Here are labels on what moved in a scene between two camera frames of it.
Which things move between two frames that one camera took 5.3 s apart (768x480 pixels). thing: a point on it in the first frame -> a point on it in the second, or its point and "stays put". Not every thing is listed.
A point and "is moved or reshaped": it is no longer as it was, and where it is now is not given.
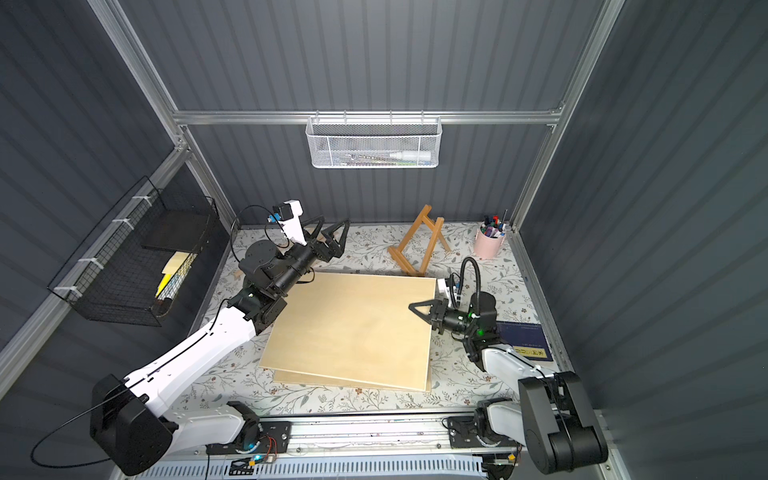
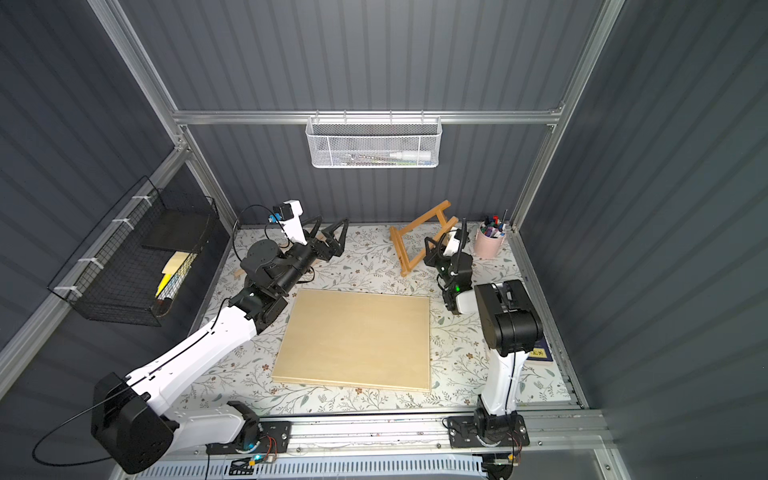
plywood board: x=356 y=327 is moved or reshaped
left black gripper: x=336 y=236 stays put
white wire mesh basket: x=374 y=142 stays put
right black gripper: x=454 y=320 -> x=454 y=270
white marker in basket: x=412 y=155 stays put
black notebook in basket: x=176 y=231 stays put
